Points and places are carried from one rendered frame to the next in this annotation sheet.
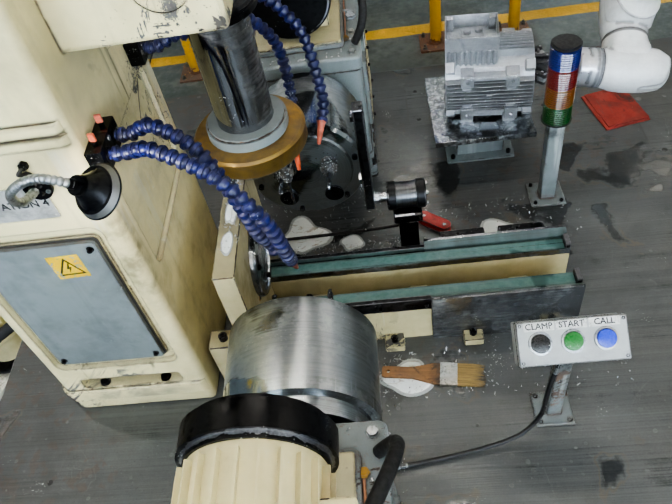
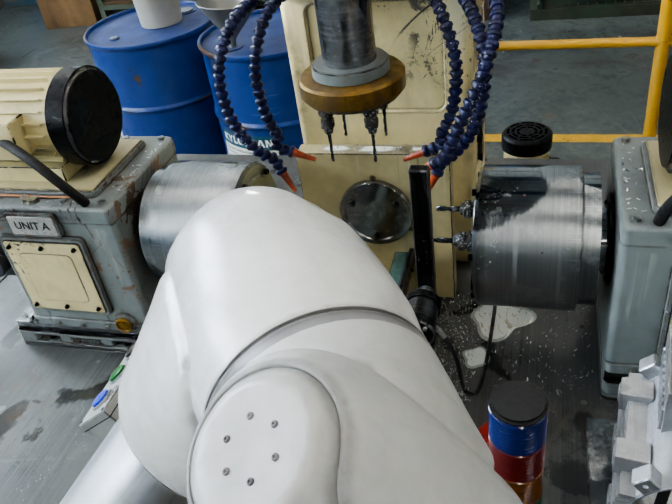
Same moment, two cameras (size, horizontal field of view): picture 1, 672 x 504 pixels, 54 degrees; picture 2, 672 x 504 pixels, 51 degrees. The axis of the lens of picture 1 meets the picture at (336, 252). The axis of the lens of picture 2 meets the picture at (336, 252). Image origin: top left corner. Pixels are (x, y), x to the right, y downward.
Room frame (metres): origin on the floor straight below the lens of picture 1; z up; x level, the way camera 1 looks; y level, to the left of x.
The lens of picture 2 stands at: (1.02, -1.03, 1.79)
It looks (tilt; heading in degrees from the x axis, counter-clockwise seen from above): 36 degrees down; 101
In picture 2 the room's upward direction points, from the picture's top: 9 degrees counter-clockwise
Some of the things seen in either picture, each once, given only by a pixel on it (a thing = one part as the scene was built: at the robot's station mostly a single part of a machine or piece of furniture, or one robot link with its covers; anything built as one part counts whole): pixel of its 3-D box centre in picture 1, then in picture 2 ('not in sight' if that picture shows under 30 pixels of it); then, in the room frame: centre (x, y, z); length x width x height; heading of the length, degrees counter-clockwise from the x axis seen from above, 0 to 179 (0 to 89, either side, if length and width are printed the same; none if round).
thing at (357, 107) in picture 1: (365, 158); (423, 237); (0.97, -0.09, 1.12); 0.04 x 0.03 x 0.26; 82
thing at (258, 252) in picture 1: (261, 258); (375, 213); (0.87, 0.15, 1.02); 0.15 x 0.02 x 0.15; 172
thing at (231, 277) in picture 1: (235, 275); (383, 213); (0.88, 0.21, 0.97); 0.30 x 0.11 x 0.34; 172
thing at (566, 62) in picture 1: (565, 54); (517, 419); (1.08, -0.52, 1.19); 0.06 x 0.06 x 0.04
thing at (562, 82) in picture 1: (562, 74); (516, 447); (1.08, -0.52, 1.14); 0.06 x 0.06 x 0.04
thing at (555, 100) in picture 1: (559, 92); (515, 473); (1.08, -0.52, 1.10); 0.06 x 0.06 x 0.04
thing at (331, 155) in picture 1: (307, 134); (549, 237); (1.19, 0.01, 1.04); 0.41 x 0.25 x 0.25; 172
